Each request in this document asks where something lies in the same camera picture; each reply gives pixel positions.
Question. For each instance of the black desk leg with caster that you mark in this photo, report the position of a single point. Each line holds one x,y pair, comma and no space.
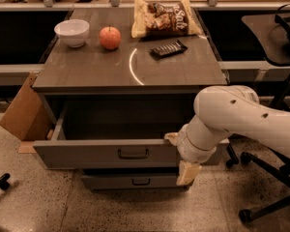
233,159

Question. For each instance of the white bowl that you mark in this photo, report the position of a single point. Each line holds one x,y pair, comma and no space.
73,32

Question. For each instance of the brown cardboard box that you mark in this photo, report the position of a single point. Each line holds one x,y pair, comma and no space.
26,117

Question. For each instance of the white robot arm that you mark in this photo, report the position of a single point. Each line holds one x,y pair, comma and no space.
221,111

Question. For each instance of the grey drawer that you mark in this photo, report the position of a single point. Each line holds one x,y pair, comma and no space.
114,134
127,181

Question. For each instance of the red apple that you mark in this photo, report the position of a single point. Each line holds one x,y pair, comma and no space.
110,37

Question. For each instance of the black office chair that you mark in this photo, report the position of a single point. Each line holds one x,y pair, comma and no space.
282,174

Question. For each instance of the grey top drawer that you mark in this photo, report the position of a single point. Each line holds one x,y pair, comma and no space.
114,134

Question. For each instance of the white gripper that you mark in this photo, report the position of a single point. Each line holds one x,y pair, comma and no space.
188,145

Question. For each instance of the grey drawer cabinet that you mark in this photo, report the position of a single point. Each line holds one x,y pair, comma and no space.
129,72

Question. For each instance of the grey bottom drawer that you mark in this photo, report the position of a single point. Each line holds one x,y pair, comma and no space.
127,181

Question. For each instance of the black chair caster left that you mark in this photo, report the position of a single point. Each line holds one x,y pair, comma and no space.
4,184

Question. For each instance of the black candy bar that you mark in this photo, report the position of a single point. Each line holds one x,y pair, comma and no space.
169,49

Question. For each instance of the yellow brown chip bag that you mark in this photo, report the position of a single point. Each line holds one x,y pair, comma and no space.
154,19

